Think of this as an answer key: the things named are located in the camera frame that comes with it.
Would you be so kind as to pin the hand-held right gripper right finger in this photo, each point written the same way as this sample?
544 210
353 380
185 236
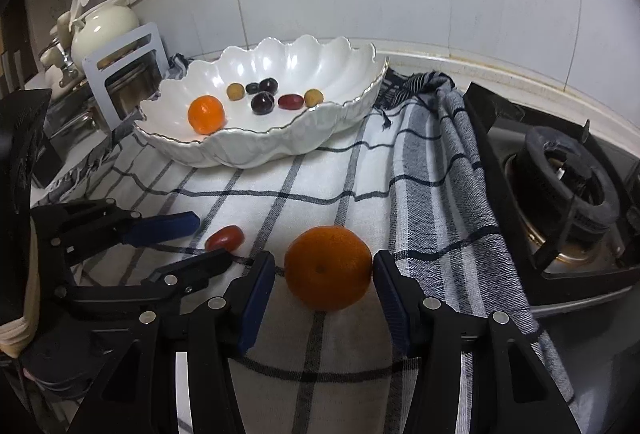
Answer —
392 304

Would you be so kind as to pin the red oblong grape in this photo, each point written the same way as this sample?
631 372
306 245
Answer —
290 101

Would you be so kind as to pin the cream ceramic teapot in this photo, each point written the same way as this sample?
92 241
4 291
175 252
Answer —
105 29

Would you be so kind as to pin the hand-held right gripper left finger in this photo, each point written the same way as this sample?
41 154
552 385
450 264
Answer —
257 299

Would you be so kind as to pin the black and white checked cloth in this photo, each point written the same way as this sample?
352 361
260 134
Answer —
325 209

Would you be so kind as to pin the small dark grape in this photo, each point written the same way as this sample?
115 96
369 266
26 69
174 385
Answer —
251 88

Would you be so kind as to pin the stainless steel container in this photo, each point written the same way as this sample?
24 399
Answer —
130 89

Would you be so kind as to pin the cream ceramic cup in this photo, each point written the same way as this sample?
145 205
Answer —
62 22

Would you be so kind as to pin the red grape tomato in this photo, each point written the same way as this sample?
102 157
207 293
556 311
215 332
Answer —
225 237

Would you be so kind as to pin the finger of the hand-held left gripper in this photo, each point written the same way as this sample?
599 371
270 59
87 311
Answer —
160 226
200 266

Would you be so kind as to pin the orange mandarin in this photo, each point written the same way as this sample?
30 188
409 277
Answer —
328 274
206 114

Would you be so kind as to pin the large dark purple grape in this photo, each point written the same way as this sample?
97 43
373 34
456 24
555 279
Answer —
261 103

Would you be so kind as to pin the white plastic holder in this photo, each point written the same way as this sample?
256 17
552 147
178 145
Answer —
97 79

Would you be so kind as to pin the black gas stove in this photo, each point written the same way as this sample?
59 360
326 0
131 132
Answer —
565 179

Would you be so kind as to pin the person's left forearm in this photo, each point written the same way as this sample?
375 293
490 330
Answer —
17 329

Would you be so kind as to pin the white scalloped ceramic bowl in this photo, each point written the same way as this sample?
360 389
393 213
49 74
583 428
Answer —
300 64

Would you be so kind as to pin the yellow-brown longan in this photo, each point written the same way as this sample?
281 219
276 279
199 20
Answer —
235 91
313 97

